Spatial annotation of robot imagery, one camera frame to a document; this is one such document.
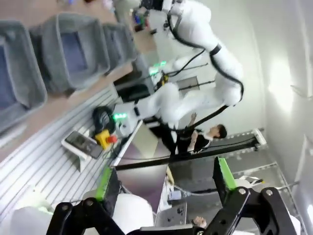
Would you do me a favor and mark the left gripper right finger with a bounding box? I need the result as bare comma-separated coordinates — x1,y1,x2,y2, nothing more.
202,156,296,235

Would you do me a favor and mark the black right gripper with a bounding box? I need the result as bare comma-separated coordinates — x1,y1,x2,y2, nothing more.
140,0,164,12

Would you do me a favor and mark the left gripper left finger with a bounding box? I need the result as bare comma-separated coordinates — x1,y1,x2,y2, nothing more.
47,167,137,235

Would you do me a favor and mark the grey fabric basket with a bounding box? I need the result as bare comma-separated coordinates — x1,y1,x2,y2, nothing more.
102,22,138,71
0,21,47,134
29,12,111,95

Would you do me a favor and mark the bystander hand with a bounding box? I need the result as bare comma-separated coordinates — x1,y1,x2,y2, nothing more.
192,215,208,229

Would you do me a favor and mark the white phone stand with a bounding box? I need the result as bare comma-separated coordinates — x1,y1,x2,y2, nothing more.
61,130,103,172

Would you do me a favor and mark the labelled clear water bottle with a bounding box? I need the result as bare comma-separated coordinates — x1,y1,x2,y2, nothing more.
170,189,198,201

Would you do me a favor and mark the ribbed aluminium mounting platform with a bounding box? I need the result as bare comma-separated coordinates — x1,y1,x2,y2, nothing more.
0,85,144,221

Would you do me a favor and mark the white power strip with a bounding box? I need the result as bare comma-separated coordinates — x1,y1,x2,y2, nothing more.
253,128,268,145

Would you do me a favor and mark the yellow emergency stop box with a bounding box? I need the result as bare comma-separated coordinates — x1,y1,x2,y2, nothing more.
94,129,118,150

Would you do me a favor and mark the person in black shirt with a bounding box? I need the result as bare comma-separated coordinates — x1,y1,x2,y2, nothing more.
178,112,228,155

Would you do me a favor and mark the black control box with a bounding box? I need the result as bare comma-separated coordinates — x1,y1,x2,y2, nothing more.
114,75,157,104

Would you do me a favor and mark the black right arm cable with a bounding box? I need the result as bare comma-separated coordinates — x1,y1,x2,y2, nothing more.
166,11,245,130

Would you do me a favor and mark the coiled black cable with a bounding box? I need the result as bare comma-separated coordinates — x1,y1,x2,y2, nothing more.
92,106,116,134

